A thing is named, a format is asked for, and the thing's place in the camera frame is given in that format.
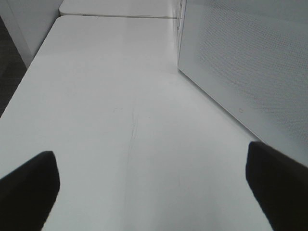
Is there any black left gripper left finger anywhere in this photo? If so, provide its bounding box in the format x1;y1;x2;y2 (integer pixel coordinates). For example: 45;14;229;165
0;151;60;231

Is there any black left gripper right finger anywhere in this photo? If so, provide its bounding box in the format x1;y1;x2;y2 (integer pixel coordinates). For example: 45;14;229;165
245;141;308;231

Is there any white microwave door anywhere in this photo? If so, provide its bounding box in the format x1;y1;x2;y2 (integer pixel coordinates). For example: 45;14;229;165
178;0;308;165

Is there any white adjacent table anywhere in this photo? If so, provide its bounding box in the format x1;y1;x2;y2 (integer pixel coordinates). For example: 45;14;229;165
59;0;179;18

